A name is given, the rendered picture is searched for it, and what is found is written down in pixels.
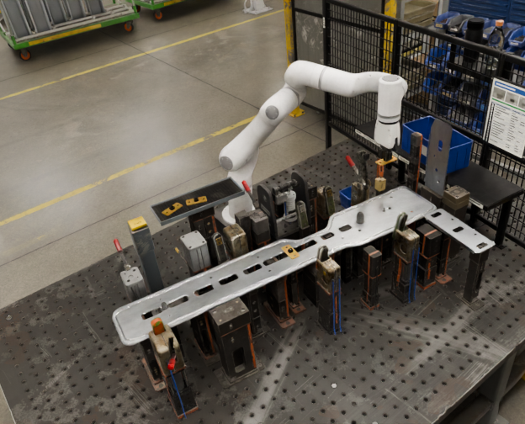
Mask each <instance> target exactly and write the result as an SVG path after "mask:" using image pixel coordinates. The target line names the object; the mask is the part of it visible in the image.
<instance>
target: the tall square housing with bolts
mask: <svg viewBox="0 0 525 424"><path fill-rule="evenodd" d="M180 240H181V243H182V247H183V253H184V257H185V261H186V262H187V264H188V268H189V272H190V276H191V277H193V276H194V275H197V274H199V273H202V272H204V271H206V270H209V269H210V267H211V266H212V265H211V263H210V259H209V251H208V247H207V242H206V240H205V239H204V238H203V237H202V236H201V234H200V233H199V232H198V231H193V232H190V233H188V234H186V235H184V236H181V237H180ZM211 288H212V289H214V288H213V286H211V285H210V286H207V287H205V288H203V289H200V290H198V291H197V292H198V294H199V295H201V294H203V292H204V291H205V290H207V289H211Z"/></svg>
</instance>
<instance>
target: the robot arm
mask: <svg viewBox="0 0 525 424"><path fill-rule="evenodd" d="M284 80H285V85H284V87H283V88H282V89H281V90H279V91H278V92H277V93H275V94H274V95H273V96H272V97H271V98H270V99H269V100H268V101H267V102H266V103H265V104H264V105H263V106H262V107H261V108H260V111H259V113H258V114H257V116H256V117H255V118H254V119H253V120H252V122H251V123H250V124H249V125H248V126H247V127H246V128H245V129H244V130H243V131H242V132H241V133H240V134H239V135H238V136H237V137H236V138H235V139H234V140H233V141H231V142H230V143H229V144H228V145H227V146H225V147H224V148H223V149H222V151H221V152H220V155H219V162H220V165H221V166H222V167H223V168H224V169H225V170H226V171H229V172H228V176H227V177H232V178H233V179H234V180H235V181H236V182H237V183H238V184H239V185H240V186H241V187H242V188H243V189H244V187H243V185H242V183H241V182H242V181H243V180H244V181H246V182H247V185H248V187H249V188H250V189H251V193H252V173H253V170H254V167H255V166H256V163H257V158H258V153H259V146H260V145H261V144H262V143H263V142H264V141H265V140H266V139H267V138H268V137H269V136H270V135H271V134H272V133H273V132H274V130H275V129H276V128H277V126H278V125H279V124H280V122H281V121H282V120H283V119H284V118H285V117H287V116H288V115H289V114H290V113H291V112H292V111H293V110H295V109H296V108H297V107H298V106H299V105H300V104H301V103H302V101H303V100H304V98H305V95H306V87H313V88H316V89H320V90H322V91H326V92H329V93H335V94H337V95H341V96H343V97H349V98H351V97H355V96H357V95H359V94H362V93H378V113H377V121H376V125H375V131H374V139H375V141H377V142H378V143H379V145H380V150H381V159H384V158H385V161H386V162H387V161H390V160H392V152H393V151H398V150H399V148H398V145H399V144H400V123H399V119H400V108H401V100H402V98H403V96H404V95H405V94H406V92H407V88H408V85H407V82H406V81H405V80H404V79H402V77H400V76H397V75H390V74H388V73H383V72H362V73H357V74H353V73H349V72H344V71H341V70H337V69H335V68H331V67H328V66H323V65H319V64H316V63H313V62H309V61H296V62H294V63H292V64H291V65H290V66H289V68H288V69H287V71H286V72H285V74H284ZM244 190H245V189H244ZM228 202H229V205H228V206H226V207H225V208H224V210H223V212H222V216H223V219H224V221H225V222H227V223H229V224H231V225H234V224H235V223H236V221H235V215H234V214H235V213H237V212H240V211H242V210H245V211H246V212H249V211H252V210H254V209H255V208H254V206H253V204H252V199H251V198H250V196H249V194H248V193H247V191H246V190H245V194H244V195H242V196H240V197H237V198H235V199H231V200H229V201H228Z"/></svg>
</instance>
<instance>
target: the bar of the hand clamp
mask: <svg viewBox="0 0 525 424"><path fill-rule="evenodd" d="M368 159H369V154H368V153H366V151H365V150H361V151H358V152H357V160H358V180H359V182H360V183H361V184H362V185H363V179H364V181H365V182H366V185H365V187H366V188H369V176H368V164H367V160H368ZM362 190H363V189H362Z"/></svg>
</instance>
